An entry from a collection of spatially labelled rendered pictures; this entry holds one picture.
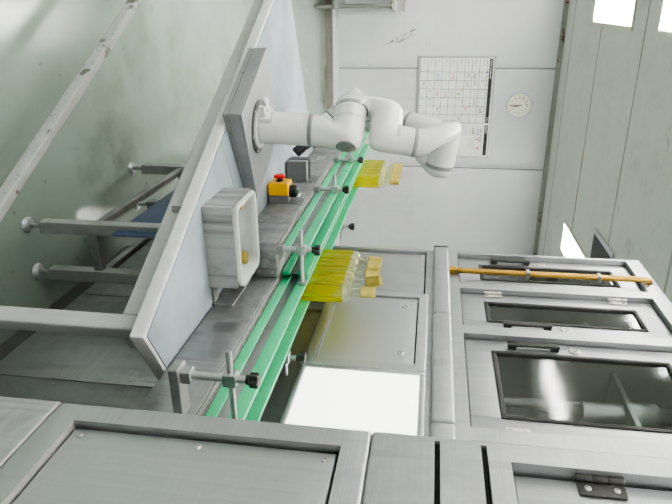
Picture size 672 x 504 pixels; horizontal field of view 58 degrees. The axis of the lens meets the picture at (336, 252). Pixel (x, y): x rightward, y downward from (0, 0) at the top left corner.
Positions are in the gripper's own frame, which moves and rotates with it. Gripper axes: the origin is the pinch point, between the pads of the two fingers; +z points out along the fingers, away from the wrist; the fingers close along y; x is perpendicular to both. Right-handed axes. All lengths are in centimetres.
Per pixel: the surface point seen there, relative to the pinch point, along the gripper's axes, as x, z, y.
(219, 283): 30, 41, 48
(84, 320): 24, 64, 75
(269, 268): 32, 31, 29
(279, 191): 6.3, 14.9, -0.5
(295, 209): 15.8, 14.8, 2.7
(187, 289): 30, 45, 61
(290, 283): 38, 30, 25
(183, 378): 51, 50, 88
